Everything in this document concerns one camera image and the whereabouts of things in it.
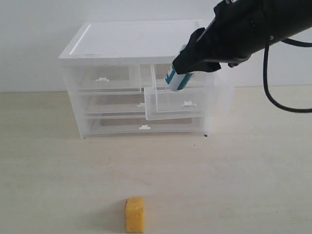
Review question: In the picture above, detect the yellow cheese block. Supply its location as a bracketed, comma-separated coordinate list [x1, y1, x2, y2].
[125, 197, 145, 234]

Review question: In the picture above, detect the clear wide drawer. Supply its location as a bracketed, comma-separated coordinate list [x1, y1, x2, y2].
[78, 93, 145, 115]
[81, 117, 207, 137]

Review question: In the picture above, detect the clear bottom wide drawer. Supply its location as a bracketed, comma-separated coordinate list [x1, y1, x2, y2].
[81, 117, 207, 137]

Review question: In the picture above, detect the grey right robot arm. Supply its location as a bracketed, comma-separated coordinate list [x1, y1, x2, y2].
[173, 0, 312, 74]

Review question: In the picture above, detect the clear middle wide drawer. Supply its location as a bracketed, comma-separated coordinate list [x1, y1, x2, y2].
[78, 93, 145, 115]

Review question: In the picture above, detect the white plastic drawer cabinet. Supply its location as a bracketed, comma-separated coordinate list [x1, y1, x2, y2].
[59, 19, 211, 138]

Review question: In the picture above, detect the white teal labelled bottle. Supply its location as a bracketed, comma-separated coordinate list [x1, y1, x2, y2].
[165, 66, 193, 92]

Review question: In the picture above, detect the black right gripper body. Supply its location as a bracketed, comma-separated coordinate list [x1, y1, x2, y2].
[186, 4, 266, 69]

